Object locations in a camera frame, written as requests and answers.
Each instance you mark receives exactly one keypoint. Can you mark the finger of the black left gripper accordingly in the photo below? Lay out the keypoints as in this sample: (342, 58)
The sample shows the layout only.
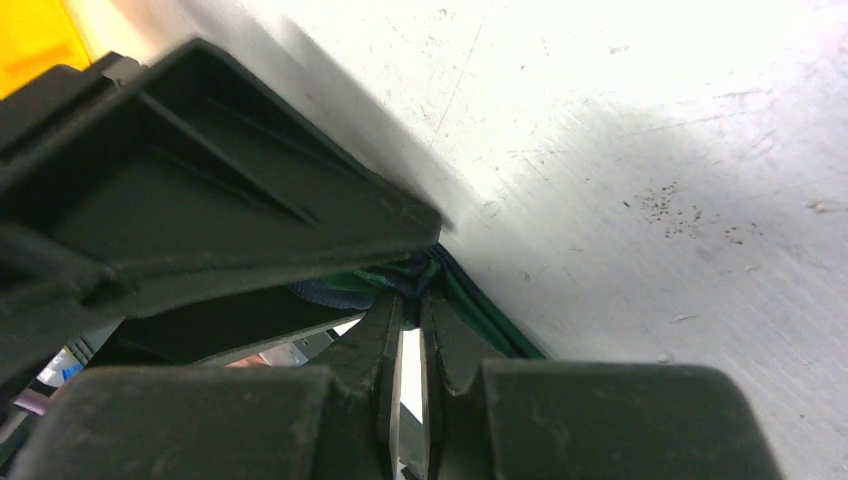
(213, 329)

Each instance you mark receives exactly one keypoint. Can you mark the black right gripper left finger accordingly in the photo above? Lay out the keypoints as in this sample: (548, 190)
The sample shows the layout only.
(335, 417)

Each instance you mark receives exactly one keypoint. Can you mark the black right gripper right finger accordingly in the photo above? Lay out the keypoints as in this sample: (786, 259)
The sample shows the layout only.
(491, 417)

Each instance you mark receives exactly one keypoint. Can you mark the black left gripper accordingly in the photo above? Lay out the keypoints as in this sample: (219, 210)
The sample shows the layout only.
(128, 191)

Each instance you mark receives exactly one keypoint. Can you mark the green navy striped tie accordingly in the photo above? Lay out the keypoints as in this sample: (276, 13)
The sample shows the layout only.
(430, 270)

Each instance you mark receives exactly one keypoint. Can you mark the yellow plastic tray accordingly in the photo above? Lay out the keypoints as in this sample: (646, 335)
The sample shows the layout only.
(37, 35)

